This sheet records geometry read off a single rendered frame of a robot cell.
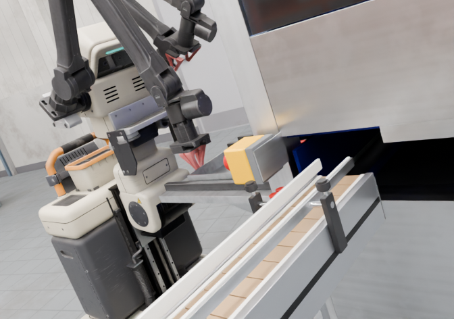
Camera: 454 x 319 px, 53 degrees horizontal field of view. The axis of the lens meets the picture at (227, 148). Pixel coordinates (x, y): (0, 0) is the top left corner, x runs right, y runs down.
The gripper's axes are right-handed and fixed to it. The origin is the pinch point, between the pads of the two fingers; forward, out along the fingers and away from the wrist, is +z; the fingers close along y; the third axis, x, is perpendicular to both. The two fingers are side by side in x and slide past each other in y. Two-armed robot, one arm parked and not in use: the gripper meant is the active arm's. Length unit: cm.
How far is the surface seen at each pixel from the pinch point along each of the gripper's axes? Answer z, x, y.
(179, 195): 2.3, -10.6, 0.8
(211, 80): 23, 339, -310
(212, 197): 2.9, -10.8, 13.0
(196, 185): 0.9, -8.0, 5.8
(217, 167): 1.9, 4.9, 1.3
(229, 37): -31.4, -11.9, 35.2
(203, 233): 89, 101, -137
